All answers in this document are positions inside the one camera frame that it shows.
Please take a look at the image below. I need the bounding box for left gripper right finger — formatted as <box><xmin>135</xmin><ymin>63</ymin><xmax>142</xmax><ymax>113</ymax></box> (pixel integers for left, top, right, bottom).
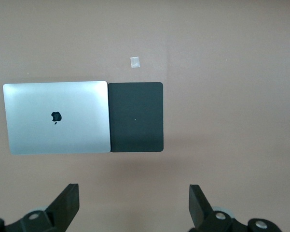
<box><xmin>189</xmin><ymin>184</ymin><xmax>237</xmax><ymax>232</ymax></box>

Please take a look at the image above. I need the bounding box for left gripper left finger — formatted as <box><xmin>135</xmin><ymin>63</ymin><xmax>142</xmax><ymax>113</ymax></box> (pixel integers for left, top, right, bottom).
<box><xmin>4</xmin><ymin>183</ymin><xmax>80</xmax><ymax>232</ymax></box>

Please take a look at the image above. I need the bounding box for black mouse pad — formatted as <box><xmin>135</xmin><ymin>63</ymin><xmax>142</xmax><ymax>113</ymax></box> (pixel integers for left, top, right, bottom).
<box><xmin>107</xmin><ymin>82</ymin><xmax>165</xmax><ymax>153</ymax></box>

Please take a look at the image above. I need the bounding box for silver Apple laptop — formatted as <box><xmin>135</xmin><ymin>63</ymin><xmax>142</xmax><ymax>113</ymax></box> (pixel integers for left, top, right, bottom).
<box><xmin>2</xmin><ymin>80</ymin><xmax>111</xmax><ymax>156</ymax></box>

